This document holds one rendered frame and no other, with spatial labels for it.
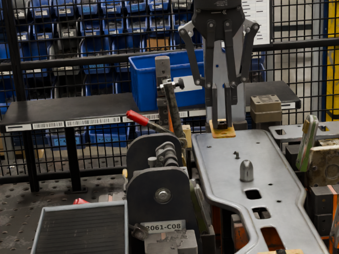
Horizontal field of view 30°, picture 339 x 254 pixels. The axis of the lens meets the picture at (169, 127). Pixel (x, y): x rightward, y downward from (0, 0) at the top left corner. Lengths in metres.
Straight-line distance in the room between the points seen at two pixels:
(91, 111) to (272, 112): 0.54
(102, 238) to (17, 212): 1.18
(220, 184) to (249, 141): 0.27
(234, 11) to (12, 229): 1.22
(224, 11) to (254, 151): 0.69
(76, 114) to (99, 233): 0.98
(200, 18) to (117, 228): 0.35
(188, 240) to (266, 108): 0.80
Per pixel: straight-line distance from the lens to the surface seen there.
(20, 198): 2.21
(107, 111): 1.91
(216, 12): 1.01
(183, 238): 1.10
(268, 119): 1.83
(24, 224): 2.05
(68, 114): 1.92
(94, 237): 0.96
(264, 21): 2.07
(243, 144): 1.68
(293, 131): 1.76
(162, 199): 1.11
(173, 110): 1.51
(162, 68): 1.80
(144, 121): 1.53
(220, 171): 1.53
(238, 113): 1.84
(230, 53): 1.02
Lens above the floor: 1.63
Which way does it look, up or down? 20 degrees down
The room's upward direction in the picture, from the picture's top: 4 degrees counter-clockwise
